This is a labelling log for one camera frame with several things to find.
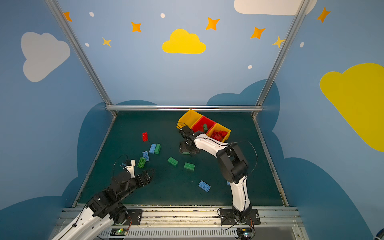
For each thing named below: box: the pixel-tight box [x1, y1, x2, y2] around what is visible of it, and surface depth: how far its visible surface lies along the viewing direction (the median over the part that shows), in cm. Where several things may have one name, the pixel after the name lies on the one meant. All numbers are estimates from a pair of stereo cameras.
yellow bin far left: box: [176, 109, 203, 130], surface depth 116 cm
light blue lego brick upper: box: [149, 143, 157, 154], surface depth 100 cm
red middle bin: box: [191, 116, 216, 134], surface depth 110 cm
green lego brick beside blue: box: [154, 143, 161, 155], surface depth 100 cm
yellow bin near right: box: [206, 122, 232, 143], surface depth 106 cm
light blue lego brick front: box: [198, 180, 212, 193], surface depth 86 cm
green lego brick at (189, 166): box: [184, 162, 196, 171], surface depth 93 cm
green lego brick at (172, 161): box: [167, 156, 179, 167], surface depth 95 cm
